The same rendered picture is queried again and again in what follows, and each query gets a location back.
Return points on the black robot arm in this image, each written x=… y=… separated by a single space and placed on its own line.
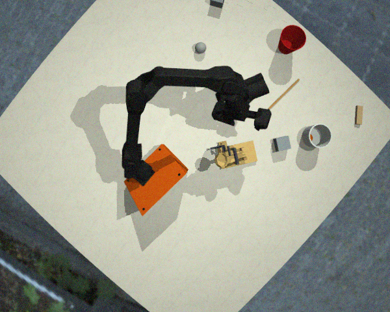
x=229 y=86

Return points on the grey ball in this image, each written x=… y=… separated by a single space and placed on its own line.
x=200 y=47

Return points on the white mug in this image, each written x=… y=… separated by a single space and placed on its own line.
x=321 y=133

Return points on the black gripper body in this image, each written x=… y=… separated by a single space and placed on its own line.
x=262 y=116

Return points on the red plastic cup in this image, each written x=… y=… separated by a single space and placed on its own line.
x=292 y=38

